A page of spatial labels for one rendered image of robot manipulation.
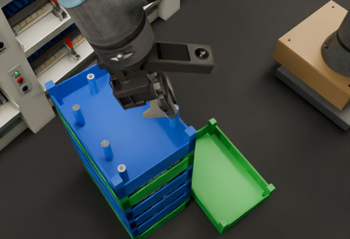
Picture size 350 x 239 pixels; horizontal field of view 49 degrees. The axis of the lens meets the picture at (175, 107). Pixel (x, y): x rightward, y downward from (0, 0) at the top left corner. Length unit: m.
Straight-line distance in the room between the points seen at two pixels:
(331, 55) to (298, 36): 0.15
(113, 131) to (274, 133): 0.67
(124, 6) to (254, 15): 1.27
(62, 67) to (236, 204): 0.72
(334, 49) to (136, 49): 0.94
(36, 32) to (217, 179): 0.71
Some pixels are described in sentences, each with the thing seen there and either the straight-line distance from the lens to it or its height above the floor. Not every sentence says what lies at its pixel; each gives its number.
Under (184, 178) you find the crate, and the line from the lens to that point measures 0.98.
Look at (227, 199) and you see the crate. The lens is 1.25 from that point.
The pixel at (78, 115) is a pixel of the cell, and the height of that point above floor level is 0.45.
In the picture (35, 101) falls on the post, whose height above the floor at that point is 0.14.
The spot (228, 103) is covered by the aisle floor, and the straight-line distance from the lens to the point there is 1.42.
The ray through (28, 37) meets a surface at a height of 0.35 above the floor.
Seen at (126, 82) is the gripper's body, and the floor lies 0.67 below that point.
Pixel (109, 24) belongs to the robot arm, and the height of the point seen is 0.83.
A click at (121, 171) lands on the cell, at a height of 0.47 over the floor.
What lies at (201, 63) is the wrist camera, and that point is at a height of 0.70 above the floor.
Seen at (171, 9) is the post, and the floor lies 0.04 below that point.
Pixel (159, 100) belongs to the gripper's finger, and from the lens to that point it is 0.63.
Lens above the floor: 1.18
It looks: 58 degrees down
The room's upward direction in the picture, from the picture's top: straight up
